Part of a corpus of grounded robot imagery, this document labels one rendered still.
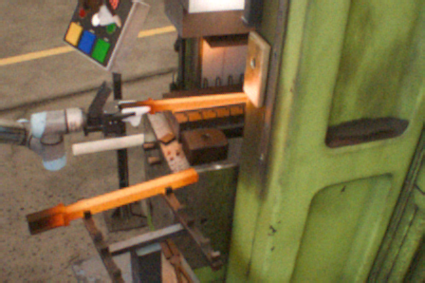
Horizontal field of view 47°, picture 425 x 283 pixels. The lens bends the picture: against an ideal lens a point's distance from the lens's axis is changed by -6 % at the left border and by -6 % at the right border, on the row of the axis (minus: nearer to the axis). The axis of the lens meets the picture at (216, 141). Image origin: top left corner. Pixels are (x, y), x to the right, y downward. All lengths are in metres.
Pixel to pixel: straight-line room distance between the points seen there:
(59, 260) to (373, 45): 1.79
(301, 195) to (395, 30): 0.48
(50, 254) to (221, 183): 1.21
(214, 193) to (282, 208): 0.31
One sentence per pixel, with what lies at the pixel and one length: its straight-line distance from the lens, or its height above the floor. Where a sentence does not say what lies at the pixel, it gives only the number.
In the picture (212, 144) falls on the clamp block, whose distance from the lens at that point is 1.51.
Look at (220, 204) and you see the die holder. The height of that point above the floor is 0.76.
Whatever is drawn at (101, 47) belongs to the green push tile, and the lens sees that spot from 1.98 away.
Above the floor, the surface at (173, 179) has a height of 1.04.
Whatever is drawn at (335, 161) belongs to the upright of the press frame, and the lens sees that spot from 1.33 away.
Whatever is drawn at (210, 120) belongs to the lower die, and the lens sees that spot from 1.61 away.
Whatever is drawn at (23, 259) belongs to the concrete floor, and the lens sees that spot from 2.56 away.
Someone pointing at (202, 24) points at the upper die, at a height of 1.31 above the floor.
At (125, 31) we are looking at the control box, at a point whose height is 1.09.
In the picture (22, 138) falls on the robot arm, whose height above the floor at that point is 0.94.
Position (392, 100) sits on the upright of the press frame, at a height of 1.21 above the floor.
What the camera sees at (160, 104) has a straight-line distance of 1.60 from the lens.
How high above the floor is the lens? 1.87
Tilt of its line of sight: 36 degrees down
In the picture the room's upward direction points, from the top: 4 degrees clockwise
